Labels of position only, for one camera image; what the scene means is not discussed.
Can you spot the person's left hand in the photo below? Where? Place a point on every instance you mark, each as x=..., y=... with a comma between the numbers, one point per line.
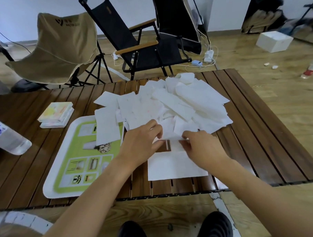
x=138, y=143

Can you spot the person's right hand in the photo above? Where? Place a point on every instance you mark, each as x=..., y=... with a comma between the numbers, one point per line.
x=207, y=149

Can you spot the person's left thumb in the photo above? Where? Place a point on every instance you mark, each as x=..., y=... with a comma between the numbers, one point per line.
x=154, y=144

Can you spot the person's right thumb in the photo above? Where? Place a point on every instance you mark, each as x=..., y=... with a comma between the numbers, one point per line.
x=186, y=146

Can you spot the white tissue paper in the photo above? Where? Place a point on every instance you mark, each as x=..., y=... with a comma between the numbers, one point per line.
x=171, y=165

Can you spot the person's left forearm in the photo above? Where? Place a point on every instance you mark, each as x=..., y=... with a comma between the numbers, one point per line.
x=90, y=202

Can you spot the person's right forearm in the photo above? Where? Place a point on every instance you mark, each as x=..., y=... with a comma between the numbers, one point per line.
x=261, y=200

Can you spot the pile of white tissue sheets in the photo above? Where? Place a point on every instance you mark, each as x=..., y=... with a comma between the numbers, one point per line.
x=176, y=103

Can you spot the green and white plastic tray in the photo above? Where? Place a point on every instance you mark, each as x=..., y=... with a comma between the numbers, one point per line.
x=78, y=162

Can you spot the light blue charger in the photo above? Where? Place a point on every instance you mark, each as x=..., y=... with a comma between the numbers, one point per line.
x=196, y=63

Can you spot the person's black right shoe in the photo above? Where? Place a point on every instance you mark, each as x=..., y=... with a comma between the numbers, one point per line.
x=214, y=227

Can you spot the person's black shoe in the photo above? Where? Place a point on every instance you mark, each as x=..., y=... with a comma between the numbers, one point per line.
x=214, y=227
x=131, y=234

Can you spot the white power strip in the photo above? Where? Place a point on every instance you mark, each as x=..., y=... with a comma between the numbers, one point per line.
x=208, y=56

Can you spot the person's black left shoe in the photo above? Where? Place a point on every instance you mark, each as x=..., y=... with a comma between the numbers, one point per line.
x=131, y=234

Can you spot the black tripod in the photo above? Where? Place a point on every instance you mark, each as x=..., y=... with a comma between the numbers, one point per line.
x=99, y=65

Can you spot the white plug adapter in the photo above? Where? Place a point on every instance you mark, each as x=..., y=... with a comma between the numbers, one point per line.
x=114, y=56

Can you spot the black folding chair wooden armrests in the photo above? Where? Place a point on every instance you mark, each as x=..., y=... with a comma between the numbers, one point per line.
x=132, y=43

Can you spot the black fabric softbox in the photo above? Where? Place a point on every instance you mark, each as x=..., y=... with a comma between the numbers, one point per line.
x=174, y=20

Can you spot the white cardboard box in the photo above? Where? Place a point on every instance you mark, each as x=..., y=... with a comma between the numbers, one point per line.
x=274, y=41

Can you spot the beige canvas camping chair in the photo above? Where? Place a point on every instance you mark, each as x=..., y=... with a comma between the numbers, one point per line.
x=57, y=46

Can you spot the red capped plastic bottle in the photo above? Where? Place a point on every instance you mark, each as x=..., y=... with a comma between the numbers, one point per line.
x=309, y=69

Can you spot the clear plastic water bottle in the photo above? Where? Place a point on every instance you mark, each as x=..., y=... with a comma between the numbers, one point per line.
x=7, y=137

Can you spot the black and tan bag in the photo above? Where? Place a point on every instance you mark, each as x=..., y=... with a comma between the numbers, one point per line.
x=264, y=12

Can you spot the black metal stand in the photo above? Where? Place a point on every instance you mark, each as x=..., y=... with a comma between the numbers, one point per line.
x=303, y=16

